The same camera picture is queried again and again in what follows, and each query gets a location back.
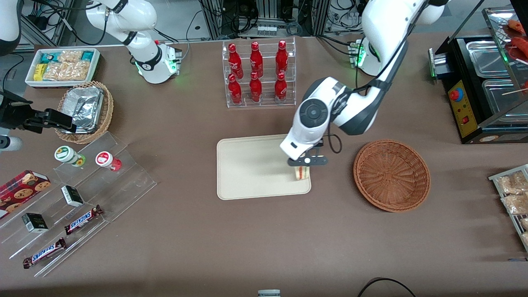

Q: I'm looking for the grey wire rack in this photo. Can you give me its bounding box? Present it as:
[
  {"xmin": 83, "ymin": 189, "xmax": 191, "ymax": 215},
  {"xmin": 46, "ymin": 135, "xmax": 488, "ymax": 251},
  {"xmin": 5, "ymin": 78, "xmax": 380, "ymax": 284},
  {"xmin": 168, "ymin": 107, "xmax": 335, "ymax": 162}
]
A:
[{"xmin": 488, "ymin": 164, "xmax": 528, "ymax": 252}]

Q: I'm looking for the large clear cracker bag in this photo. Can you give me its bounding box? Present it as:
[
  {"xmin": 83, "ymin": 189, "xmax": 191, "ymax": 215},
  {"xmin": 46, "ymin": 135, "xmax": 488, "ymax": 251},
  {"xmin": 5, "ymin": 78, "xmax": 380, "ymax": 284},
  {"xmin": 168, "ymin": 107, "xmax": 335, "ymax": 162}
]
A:
[{"xmin": 43, "ymin": 61, "xmax": 92, "ymax": 81}]

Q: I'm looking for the clear acrylic bottle rack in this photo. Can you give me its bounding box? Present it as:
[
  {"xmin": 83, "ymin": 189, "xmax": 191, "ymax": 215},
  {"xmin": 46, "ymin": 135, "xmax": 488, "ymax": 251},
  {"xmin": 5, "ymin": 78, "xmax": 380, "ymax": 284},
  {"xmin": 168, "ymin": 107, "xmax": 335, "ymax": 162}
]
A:
[{"xmin": 222, "ymin": 36, "xmax": 297, "ymax": 109}]

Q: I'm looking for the brown wicker basket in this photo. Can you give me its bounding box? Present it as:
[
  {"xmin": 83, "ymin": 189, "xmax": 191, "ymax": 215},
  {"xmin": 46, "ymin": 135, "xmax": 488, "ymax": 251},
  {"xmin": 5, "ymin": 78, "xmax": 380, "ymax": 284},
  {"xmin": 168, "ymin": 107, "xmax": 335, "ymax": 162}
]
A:
[{"xmin": 353, "ymin": 139, "xmax": 431, "ymax": 213}]

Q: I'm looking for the light wicker basket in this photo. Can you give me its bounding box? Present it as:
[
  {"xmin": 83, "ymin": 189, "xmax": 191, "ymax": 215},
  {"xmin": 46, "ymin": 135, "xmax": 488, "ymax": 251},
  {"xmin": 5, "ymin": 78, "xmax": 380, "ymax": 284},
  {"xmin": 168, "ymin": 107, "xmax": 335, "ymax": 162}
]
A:
[{"xmin": 55, "ymin": 81, "xmax": 114, "ymax": 144}]

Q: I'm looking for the Snickers bar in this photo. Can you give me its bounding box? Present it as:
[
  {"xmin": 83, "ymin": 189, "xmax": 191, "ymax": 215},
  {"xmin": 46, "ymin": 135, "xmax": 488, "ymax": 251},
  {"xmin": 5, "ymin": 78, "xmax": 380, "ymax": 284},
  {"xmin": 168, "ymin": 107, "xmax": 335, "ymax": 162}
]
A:
[
  {"xmin": 64, "ymin": 205, "xmax": 104, "ymax": 236},
  {"xmin": 22, "ymin": 238, "xmax": 67, "ymax": 269}
]

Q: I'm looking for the aluminium frame structure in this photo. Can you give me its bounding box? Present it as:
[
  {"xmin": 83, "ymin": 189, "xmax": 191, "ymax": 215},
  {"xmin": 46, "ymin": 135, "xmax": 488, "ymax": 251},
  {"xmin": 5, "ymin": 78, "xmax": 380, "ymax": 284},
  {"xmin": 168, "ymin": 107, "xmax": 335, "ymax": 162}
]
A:
[{"xmin": 200, "ymin": 0, "xmax": 331, "ymax": 40}]

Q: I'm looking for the white snack bin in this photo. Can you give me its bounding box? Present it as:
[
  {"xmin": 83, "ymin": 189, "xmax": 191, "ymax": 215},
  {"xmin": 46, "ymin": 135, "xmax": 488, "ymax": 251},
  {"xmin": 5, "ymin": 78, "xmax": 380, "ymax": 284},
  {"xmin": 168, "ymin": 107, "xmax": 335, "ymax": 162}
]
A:
[{"xmin": 25, "ymin": 48, "xmax": 101, "ymax": 89}]

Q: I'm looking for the red sausage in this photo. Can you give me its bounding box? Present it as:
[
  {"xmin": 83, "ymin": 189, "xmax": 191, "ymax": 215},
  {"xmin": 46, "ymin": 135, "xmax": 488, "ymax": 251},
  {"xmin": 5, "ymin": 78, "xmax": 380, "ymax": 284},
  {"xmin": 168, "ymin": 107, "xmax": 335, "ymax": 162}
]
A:
[
  {"xmin": 508, "ymin": 19, "xmax": 528, "ymax": 35},
  {"xmin": 509, "ymin": 36, "xmax": 528, "ymax": 63}
]

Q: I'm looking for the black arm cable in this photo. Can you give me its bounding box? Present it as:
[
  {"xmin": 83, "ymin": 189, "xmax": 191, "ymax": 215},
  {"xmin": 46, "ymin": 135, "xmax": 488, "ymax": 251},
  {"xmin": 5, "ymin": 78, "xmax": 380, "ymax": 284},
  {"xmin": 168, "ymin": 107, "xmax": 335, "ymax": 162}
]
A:
[{"xmin": 326, "ymin": 0, "xmax": 438, "ymax": 154}]

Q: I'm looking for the red cookie box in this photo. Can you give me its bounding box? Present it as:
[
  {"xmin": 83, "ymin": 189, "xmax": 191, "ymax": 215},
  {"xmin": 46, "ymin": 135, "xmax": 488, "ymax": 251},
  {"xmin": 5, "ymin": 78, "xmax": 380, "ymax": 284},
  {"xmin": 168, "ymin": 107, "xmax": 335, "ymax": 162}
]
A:
[{"xmin": 0, "ymin": 170, "xmax": 52, "ymax": 219}]

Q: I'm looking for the red cola bottle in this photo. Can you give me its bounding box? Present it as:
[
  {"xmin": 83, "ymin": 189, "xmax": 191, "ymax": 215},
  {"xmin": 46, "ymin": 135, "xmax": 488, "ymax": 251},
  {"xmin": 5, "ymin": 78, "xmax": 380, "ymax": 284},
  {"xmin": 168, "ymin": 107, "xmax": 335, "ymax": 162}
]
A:
[
  {"xmin": 274, "ymin": 72, "xmax": 288, "ymax": 104},
  {"xmin": 249, "ymin": 71, "xmax": 263, "ymax": 103},
  {"xmin": 275, "ymin": 40, "xmax": 289, "ymax": 76},
  {"xmin": 249, "ymin": 41, "xmax": 264, "ymax": 78},
  {"xmin": 228, "ymin": 73, "xmax": 243, "ymax": 105},
  {"xmin": 228, "ymin": 43, "xmax": 244, "ymax": 80}
]

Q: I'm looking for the green lidded cup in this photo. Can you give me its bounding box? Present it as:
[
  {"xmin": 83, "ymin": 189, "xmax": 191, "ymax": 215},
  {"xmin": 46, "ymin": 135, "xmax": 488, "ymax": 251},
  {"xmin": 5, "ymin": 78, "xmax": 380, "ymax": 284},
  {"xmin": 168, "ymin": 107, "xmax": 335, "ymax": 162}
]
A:
[{"xmin": 54, "ymin": 145, "xmax": 87, "ymax": 167}]

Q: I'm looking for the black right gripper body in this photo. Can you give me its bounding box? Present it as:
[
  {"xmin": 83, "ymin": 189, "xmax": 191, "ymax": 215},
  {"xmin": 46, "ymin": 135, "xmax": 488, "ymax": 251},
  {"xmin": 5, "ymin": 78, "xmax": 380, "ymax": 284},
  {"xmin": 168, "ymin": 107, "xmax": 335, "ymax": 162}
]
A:
[{"xmin": 0, "ymin": 91, "xmax": 34, "ymax": 130}]

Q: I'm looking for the steel pan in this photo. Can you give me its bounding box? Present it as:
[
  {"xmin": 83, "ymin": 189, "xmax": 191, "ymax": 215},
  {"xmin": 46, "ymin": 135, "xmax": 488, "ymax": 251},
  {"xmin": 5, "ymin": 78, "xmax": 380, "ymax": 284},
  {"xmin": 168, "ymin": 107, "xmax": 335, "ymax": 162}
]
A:
[
  {"xmin": 481, "ymin": 78, "xmax": 528, "ymax": 115},
  {"xmin": 466, "ymin": 40, "xmax": 511, "ymax": 78}
]

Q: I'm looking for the small black box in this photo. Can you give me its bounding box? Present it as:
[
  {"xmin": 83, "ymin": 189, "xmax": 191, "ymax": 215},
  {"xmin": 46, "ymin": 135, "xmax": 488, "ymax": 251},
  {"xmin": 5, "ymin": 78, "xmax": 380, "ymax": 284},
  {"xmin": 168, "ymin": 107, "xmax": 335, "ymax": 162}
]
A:
[
  {"xmin": 21, "ymin": 212, "xmax": 49, "ymax": 233},
  {"xmin": 61, "ymin": 185, "xmax": 85, "ymax": 207}
]

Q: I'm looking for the clear acrylic stepped stand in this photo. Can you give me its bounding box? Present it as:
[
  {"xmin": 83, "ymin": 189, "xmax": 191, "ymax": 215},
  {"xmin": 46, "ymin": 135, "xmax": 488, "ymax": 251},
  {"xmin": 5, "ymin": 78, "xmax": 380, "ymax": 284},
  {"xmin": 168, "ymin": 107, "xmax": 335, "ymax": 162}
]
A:
[{"xmin": 0, "ymin": 131, "xmax": 158, "ymax": 278}]

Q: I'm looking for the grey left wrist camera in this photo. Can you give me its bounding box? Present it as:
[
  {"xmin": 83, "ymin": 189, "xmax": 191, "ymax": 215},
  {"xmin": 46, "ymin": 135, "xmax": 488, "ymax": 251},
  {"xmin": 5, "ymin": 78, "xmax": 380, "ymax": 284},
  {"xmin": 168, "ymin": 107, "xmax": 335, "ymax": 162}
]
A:
[{"xmin": 287, "ymin": 155, "xmax": 329, "ymax": 167}]

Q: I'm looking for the small clear cracker bag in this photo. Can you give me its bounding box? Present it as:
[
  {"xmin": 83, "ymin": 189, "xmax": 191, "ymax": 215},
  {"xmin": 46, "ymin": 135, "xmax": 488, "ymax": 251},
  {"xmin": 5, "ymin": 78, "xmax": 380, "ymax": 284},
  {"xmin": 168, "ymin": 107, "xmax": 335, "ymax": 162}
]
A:
[{"xmin": 57, "ymin": 50, "xmax": 83, "ymax": 64}]

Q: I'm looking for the black floor cable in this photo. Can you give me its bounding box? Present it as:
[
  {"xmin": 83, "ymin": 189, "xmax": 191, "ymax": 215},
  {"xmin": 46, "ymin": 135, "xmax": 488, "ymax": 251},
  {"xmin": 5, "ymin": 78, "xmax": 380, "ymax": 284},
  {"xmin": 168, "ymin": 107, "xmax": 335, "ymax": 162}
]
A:
[{"xmin": 356, "ymin": 277, "xmax": 417, "ymax": 297}]

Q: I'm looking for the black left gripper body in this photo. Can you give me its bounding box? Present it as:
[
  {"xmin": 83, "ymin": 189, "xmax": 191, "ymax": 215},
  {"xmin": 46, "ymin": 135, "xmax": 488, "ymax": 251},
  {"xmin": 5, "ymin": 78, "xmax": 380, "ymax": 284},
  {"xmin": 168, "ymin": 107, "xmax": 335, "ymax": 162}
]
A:
[{"xmin": 303, "ymin": 140, "xmax": 325, "ymax": 158}]

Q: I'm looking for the aluminium foil container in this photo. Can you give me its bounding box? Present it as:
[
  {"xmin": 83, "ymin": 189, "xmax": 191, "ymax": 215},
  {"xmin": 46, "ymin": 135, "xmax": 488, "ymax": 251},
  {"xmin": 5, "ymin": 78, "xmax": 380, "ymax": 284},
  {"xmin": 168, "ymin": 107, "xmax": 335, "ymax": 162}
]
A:
[{"xmin": 61, "ymin": 86, "xmax": 104, "ymax": 133}]

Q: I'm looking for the beige plastic tray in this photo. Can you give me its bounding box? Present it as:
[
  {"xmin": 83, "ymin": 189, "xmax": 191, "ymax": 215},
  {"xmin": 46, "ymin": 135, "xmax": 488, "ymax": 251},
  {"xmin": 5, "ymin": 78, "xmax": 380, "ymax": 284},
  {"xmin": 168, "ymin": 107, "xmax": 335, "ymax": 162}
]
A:
[{"xmin": 217, "ymin": 133, "xmax": 312, "ymax": 201}]

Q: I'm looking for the red lidded cup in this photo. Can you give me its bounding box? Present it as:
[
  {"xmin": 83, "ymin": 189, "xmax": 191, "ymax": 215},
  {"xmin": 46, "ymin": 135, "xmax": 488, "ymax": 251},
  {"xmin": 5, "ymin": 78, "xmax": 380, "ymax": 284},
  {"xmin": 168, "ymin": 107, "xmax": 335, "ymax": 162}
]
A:
[{"xmin": 95, "ymin": 151, "xmax": 123, "ymax": 172}]

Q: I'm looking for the black food warmer machine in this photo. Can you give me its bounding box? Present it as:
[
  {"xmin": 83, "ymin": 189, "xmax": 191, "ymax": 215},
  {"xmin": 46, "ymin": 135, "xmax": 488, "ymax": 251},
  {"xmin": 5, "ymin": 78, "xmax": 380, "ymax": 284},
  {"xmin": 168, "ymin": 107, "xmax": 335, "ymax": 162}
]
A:
[{"xmin": 428, "ymin": 6, "xmax": 528, "ymax": 144}]

